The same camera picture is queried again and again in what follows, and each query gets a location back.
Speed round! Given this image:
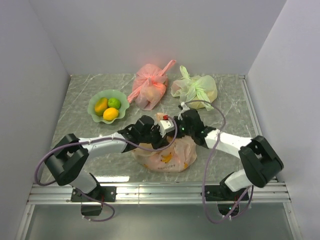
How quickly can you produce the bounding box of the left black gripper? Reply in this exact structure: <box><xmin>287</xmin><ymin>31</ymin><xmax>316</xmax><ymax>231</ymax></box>
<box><xmin>140</xmin><ymin>124</ymin><xmax>169</xmax><ymax>151</ymax></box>

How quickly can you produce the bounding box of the orange plastic bag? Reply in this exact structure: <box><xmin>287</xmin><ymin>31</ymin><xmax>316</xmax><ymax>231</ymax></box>
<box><xmin>131</xmin><ymin>112</ymin><xmax>198</xmax><ymax>173</ymax></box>

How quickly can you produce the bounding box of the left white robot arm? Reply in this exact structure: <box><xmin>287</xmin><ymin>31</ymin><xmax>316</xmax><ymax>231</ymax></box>
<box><xmin>44</xmin><ymin>115</ymin><xmax>176</xmax><ymax>201</ymax></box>

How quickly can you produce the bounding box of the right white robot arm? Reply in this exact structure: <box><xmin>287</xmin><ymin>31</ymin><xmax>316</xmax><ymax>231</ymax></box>
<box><xmin>174</xmin><ymin>109</ymin><xmax>284</xmax><ymax>200</ymax></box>

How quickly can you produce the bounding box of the green tied plastic bag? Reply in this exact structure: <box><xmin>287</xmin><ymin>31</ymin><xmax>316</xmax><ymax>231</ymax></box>
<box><xmin>170</xmin><ymin>65</ymin><xmax>218</xmax><ymax>111</ymax></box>

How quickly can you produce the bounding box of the yellow fake lemon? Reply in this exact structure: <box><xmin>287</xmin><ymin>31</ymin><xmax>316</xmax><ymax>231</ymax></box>
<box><xmin>102</xmin><ymin>107</ymin><xmax>119</xmax><ymax>122</ymax></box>

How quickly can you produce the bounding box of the green fake lime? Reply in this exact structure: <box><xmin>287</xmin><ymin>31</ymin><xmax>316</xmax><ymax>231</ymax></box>
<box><xmin>107</xmin><ymin>97</ymin><xmax>122</xmax><ymax>110</ymax></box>

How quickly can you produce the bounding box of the pink tied plastic bag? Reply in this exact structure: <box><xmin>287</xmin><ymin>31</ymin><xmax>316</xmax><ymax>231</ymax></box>
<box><xmin>127</xmin><ymin>60</ymin><xmax>176</xmax><ymax>111</ymax></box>

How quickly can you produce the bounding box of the orange green fake mango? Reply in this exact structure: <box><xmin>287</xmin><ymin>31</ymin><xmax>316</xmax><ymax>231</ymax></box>
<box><xmin>94</xmin><ymin>97</ymin><xmax>108</xmax><ymax>117</ymax></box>

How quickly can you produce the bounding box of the light green plate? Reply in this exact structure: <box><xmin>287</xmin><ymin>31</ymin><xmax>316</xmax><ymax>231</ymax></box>
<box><xmin>87</xmin><ymin>89</ymin><xmax>130</xmax><ymax>124</ymax></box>

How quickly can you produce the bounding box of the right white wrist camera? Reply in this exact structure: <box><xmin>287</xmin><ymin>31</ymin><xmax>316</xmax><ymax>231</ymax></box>
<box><xmin>177</xmin><ymin>102</ymin><xmax>190</xmax><ymax>121</ymax></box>

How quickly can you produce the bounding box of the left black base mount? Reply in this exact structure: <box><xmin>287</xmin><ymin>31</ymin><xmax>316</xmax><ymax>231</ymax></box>
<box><xmin>70</xmin><ymin>186</ymin><xmax>117</xmax><ymax>222</ymax></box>

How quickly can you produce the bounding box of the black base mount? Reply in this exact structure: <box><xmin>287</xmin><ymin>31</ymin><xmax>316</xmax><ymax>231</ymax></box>
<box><xmin>200</xmin><ymin>184</ymin><xmax>254</xmax><ymax>220</ymax></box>
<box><xmin>70</xmin><ymin>186</ymin><xmax>117</xmax><ymax>222</ymax></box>

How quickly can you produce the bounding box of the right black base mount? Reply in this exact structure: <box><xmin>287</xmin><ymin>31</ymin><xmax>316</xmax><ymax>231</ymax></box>
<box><xmin>200</xmin><ymin>184</ymin><xmax>254</xmax><ymax>220</ymax></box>

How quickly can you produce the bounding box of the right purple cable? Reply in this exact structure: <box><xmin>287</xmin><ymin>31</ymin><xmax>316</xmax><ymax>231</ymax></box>
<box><xmin>183</xmin><ymin>99</ymin><xmax>254</xmax><ymax>225</ymax></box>

